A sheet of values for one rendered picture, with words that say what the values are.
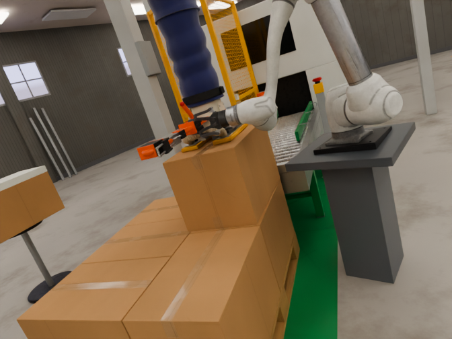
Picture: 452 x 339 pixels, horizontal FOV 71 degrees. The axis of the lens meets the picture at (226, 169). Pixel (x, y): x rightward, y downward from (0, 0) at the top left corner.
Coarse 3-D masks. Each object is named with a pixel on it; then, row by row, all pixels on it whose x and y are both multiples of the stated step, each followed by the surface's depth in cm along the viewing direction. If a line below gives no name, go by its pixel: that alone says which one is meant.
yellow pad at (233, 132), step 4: (240, 124) 182; (244, 124) 182; (236, 128) 173; (240, 128) 174; (228, 132) 167; (232, 132) 167; (236, 132) 167; (240, 132) 173; (228, 136) 160; (232, 136) 161; (216, 140) 162; (220, 140) 160; (224, 140) 159; (228, 140) 158; (216, 144) 161
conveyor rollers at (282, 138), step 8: (312, 112) 387; (280, 120) 395; (288, 120) 382; (296, 120) 370; (280, 128) 352; (288, 128) 340; (272, 136) 329; (280, 136) 317; (288, 136) 306; (304, 136) 291; (272, 144) 295; (280, 144) 285; (288, 144) 281; (296, 144) 270; (280, 152) 266; (288, 152) 255; (296, 152) 253; (280, 160) 241; (288, 160) 238
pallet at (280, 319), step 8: (296, 240) 214; (296, 248) 210; (296, 256) 206; (288, 264) 185; (296, 264) 202; (288, 272) 196; (288, 280) 189; (288, 288) 183; (280, 296) 162; (288, 296) 177; (280, 304) 159; (288, 304) 171; (280, 312) 159; (288, 312) 168; (280, 320) 161; (272, 328) 143; (280, 328) 157; (272, 336) 141; (280, 336) 153
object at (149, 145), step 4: (156, 140) 125; (160, 140) 122; (148, 144) 121; (152, 144) 117; (156, 144) 119; (140, 148) 119; (144, 148) 118; (148, 148) 118; (152, 148) 117; (160, 148) 121; (140, 152) 120; (156, 152) 118; (160, 152) 121; (140, 156) 120; (144, 156) 120; (148, 156) 119; (152, 156) 119; (156, 156) 118
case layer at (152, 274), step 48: (144, 240) 177; (192, 240) 159; (240, 240) 144; (288, 240) 196; (96, 288) 143; (144, 288) 131; (192, 288) 121; (240, 288) 119; (48, 336) 136; (96, 336) 124; (144, 336) 115; (192, 336) 106; (240, 336) 112
